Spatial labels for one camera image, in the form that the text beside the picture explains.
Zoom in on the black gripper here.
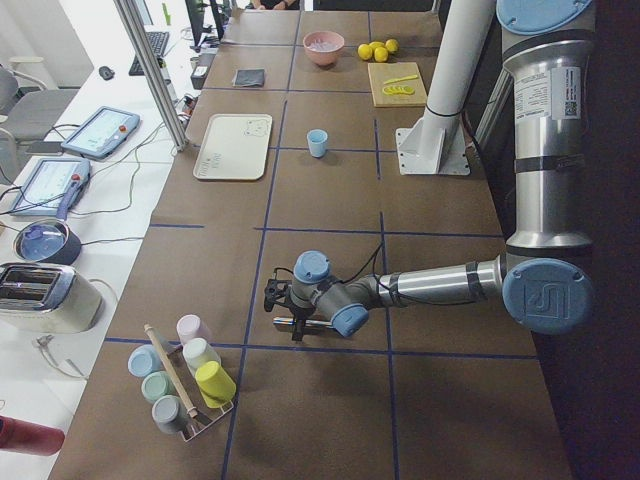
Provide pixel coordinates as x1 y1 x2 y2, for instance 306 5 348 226
288 282 315 342

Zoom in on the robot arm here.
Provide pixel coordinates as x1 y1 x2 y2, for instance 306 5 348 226
264 1 596 340

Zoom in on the yellow-green upturned cup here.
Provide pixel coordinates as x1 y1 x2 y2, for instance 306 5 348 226
195 361 236 408

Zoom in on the white upturned cup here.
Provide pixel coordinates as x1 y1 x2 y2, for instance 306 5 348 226
182 337 222 376

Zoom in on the pale pink upturned cup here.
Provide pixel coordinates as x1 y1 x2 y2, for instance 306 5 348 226
176 314 213 345

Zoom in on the mint green upturned cup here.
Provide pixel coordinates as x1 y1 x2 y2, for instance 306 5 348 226
141 371 176 404

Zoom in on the grey-green upturned cup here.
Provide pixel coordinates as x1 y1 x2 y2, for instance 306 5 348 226
152 395 189 434

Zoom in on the light blue upturned cup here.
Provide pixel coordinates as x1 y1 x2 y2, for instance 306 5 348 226
127 344 163 378

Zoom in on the light blue plastic cup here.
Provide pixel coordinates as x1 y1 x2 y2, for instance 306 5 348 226
306 129 328 158

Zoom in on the pile of clear ice cubes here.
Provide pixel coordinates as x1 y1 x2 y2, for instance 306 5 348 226
307 38 341 53

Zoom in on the cream bear serving tray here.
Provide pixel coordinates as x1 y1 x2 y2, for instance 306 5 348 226
193 114 273 181

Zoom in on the white toaster appliance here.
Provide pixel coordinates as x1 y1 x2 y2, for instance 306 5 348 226
1 262 102 334

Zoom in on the lemon slices row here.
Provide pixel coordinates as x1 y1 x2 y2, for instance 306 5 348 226
382 85 415 96

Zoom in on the grey folded cloth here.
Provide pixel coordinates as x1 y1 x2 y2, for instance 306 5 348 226
232 69 266 88

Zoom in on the bamboo cutting board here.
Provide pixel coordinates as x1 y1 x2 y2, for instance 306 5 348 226
368 62 427 108

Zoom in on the blue saucepan with lid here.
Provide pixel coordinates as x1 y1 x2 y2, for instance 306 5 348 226
14 218 82 265

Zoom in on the upper teach pendant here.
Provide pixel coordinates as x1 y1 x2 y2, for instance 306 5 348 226
61 106 141 160

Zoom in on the teach pendant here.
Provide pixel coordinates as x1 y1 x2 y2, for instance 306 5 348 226
61 106 141 160
9 157 91 216

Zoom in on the yellow plastic knife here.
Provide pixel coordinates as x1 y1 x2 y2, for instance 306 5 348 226
383 74 419 85

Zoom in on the lower teach pendant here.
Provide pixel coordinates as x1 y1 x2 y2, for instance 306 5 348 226
9 157 91 216

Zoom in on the pink bowl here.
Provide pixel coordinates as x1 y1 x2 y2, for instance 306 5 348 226
303 31 345 66

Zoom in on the whole lemon left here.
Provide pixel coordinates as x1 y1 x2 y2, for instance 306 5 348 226
373 47 389 63

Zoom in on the red bottle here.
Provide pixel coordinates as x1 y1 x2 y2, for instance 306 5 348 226
1 416 65 456

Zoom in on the whole lemon right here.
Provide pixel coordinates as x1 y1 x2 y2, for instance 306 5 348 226
385 39 399 54

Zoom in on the black computer mouse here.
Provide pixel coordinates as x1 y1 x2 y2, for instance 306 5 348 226
98 66 115 81

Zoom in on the black keyboard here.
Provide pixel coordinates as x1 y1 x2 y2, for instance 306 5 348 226
128 31 171 77

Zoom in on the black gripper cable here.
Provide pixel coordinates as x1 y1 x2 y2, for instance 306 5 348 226
263 239 476 314

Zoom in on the white wire cup rack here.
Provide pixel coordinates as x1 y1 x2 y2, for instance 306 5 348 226
167 347 234 442

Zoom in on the wooden rack handle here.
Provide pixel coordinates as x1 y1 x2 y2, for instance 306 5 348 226
144 324 198 419

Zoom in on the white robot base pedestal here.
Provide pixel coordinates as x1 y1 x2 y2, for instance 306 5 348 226
396 0 496 176

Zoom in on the aluminium frame post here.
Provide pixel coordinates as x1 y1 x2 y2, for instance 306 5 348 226
114 0 188 152

